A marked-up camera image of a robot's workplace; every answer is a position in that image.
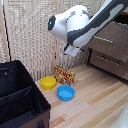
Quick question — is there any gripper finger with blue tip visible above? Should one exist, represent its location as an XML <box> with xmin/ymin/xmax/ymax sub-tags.
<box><xmin>79</xmin><ymin>48</ymin><xmax>86</xmax><ymax>54</ymax></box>

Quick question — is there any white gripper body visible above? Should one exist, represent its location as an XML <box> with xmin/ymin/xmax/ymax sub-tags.
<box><xmin>63</xmin><ymin>43</ymin><xmax>82</xmax><ymax>58</ymax></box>

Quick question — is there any red yellow patterned box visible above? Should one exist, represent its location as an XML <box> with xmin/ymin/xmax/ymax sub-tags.
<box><xmin>53</xmin><ymin>64</ymin><xmax>76</xmax><ymax>88</ymax></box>

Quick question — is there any brown drawer with silver handle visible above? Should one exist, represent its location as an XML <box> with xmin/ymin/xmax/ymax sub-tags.
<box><xmin>83</xmin><ymin>20</ymin><xmax>128</xmax><ymax>63</ymax></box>
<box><xmin>89</xmin><ymin>48</ymin><xmax>128</xmax><ymax>81</ymax></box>

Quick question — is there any dark brown drawer cabinet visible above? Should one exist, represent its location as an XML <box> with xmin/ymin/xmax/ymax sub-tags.
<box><xmin>86</xmin><ymin>9</ymin><xmax>128</xmax><ymax>83</ymax></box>

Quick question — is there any yellow bowl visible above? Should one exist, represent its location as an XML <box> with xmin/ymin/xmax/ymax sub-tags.
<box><xmin>39</xmin><ymin>75</ymin><xmax>58</xmax><ymax>91</ymax></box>

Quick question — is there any blue bowl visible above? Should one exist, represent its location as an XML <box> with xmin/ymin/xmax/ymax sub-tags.
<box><xmin>56</xmin><ymin>85</ymin><xmax>76</xmax><ymax>102</ymax></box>

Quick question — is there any beige woven folding screen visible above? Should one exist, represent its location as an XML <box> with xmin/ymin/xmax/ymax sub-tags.
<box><xmin>0</xmin><ymin>0</ymin><xmax>128</xmax><ymax>82</ymax></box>

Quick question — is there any black fabric storage box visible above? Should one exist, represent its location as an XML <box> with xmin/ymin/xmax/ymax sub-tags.
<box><xmin>0</xmin><ymin>59</ymin><xmax>52</xmax><ymax>128</ymax></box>

